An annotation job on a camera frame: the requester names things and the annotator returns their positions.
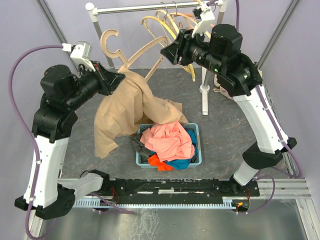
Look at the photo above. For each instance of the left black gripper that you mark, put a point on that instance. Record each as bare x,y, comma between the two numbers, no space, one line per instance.
109,81

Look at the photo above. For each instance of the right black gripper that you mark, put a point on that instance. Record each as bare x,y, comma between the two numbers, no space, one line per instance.
174,51

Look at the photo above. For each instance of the yellow hanger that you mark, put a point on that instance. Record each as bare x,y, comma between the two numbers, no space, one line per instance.
171,27

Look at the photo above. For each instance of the beige hanger of beige shirt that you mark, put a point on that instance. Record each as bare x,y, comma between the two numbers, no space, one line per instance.
119,54

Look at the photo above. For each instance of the beige t shirt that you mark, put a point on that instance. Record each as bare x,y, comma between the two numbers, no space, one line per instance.
131,105

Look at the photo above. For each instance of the beige plastic hanger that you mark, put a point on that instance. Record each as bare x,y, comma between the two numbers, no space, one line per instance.
186,20

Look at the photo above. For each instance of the white hanger of grey shirt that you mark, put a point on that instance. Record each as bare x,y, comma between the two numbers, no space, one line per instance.
145,22

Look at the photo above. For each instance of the dark grey t shirt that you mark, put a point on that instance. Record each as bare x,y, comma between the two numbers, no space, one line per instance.
140,148

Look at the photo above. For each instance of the pink t shirt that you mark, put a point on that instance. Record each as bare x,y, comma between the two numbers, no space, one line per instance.
169,141

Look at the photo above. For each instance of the orange t shirt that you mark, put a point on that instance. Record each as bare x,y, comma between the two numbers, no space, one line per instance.
161,166

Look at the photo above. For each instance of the blue t shirt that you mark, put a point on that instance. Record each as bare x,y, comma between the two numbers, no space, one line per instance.
181,164

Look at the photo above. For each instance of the orange hanger of blue shirt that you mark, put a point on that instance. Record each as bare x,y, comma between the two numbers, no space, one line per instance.
186,26

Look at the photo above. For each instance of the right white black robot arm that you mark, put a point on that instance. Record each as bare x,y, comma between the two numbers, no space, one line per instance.
240,77

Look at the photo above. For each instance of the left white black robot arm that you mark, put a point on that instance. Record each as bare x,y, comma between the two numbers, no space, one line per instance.
52,125

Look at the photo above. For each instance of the cream garment on floor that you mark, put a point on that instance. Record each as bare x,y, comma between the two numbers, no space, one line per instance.
218,87

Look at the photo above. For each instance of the mauve clothes pile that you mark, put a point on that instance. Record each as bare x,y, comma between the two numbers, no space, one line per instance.
228,96

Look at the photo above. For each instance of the metal clothes rack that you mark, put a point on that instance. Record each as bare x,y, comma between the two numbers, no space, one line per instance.
94,12

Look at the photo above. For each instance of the light blue plastic basket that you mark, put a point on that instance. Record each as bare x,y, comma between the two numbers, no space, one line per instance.
193,130

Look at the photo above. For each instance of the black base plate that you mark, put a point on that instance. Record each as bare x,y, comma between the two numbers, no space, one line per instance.
173,191

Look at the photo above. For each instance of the light blue cable duct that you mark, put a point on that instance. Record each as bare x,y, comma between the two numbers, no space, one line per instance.
97,203

